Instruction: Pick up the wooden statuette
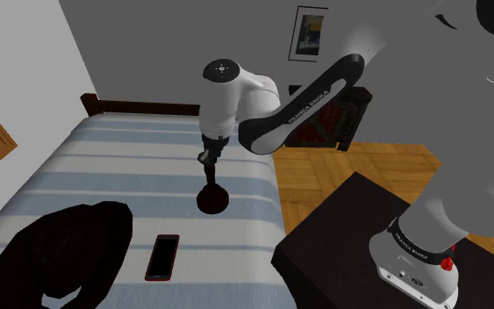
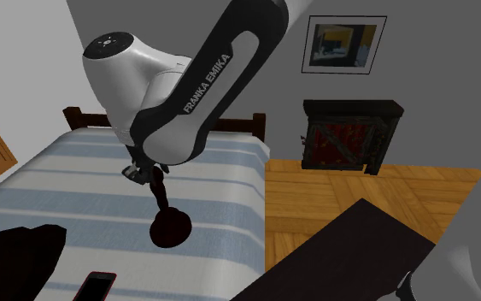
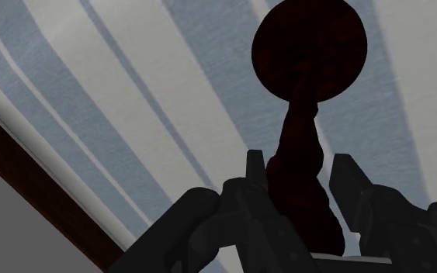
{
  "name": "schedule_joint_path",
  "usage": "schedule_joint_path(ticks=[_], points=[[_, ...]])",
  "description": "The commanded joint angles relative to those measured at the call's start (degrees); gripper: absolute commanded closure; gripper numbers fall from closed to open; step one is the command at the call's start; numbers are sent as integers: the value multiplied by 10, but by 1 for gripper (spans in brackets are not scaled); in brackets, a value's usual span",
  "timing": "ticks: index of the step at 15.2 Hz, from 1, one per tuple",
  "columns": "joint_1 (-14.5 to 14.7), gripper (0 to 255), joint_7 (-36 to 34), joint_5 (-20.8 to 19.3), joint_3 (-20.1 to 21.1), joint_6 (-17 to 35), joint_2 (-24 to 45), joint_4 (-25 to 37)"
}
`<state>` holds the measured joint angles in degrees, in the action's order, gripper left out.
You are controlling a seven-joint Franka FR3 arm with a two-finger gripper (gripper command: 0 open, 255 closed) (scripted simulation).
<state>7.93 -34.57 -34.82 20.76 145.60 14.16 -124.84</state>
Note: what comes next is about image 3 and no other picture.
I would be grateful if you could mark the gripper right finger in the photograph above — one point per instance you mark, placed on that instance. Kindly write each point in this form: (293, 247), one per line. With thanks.
(392, 219)

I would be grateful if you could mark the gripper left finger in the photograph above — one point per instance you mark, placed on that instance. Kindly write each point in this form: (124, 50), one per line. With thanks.
(237, 219)

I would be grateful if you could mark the bed with blue-white striped cover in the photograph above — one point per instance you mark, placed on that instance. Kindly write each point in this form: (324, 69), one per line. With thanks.
(127, 113)

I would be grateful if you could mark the dark red round-headed utensil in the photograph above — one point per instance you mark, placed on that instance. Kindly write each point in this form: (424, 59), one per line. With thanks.
(309, 49)

